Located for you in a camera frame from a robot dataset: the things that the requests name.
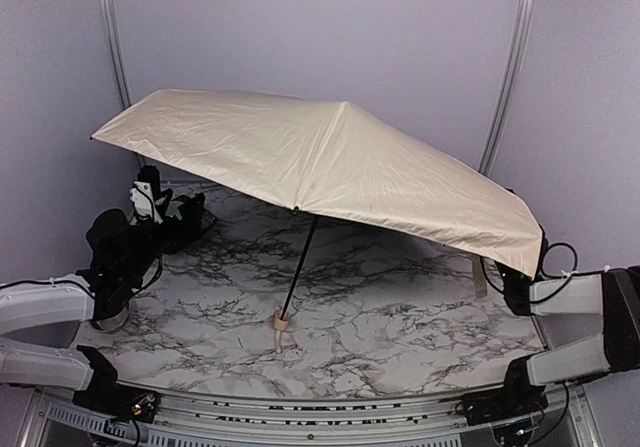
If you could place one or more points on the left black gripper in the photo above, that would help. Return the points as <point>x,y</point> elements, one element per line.
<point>170,212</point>

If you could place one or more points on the beige folding umbrella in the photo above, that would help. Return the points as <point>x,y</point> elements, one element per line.
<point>332,159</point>

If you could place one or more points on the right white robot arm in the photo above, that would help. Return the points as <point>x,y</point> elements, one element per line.
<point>609,300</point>

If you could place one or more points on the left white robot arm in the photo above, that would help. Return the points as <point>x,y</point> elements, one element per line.
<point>36,303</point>

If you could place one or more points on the steel cup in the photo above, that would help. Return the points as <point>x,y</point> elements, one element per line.
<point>114,323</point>

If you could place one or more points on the black patterned mat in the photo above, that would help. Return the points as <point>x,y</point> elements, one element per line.
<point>187,221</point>

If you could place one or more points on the transparent plastic strip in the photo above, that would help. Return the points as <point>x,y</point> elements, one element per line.
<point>479,281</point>

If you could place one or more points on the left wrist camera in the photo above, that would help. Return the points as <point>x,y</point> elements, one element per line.
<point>149,201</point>

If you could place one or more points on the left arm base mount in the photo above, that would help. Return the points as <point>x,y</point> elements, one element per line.
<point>106,395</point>

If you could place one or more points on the front aluminium rail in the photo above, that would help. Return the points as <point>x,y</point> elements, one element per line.
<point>189,419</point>

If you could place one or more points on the left aluminium frame post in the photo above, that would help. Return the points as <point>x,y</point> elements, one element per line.
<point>109,19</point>

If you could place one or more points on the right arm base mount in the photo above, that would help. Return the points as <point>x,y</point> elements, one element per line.
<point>500,404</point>

